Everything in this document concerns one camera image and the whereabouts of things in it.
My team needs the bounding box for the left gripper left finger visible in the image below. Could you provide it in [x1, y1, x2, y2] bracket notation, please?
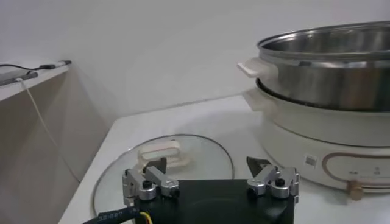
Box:
[122, 157, 180, 207]

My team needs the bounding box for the white charging cable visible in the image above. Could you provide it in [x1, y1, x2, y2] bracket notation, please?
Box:
[16, 77, 82, 183]

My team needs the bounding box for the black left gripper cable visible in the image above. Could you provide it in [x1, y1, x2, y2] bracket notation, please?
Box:
[82, 206, 153, 224]

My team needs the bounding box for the perforated steel steamer basket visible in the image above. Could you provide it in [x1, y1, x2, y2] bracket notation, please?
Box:
[237, 20, 390, 112]

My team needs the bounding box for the cream electric pot base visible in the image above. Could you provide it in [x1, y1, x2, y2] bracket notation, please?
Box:
[242, 88, 390, 201]

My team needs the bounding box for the black cable with adapter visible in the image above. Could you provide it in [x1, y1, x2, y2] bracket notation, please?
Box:
[0, 60, 73, 71]

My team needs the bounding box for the glass lid with cream handle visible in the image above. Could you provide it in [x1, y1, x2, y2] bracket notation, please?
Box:
[93, 133, 235, 217]

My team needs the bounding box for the black smartphone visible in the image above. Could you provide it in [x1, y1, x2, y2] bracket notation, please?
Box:
[0, 70, 39, 86]

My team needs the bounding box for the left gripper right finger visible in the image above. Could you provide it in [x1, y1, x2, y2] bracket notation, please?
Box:
[246, 156, 300, 204]

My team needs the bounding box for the white side desk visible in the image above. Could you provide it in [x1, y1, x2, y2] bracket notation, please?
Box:
[0, 62, 73, 103]

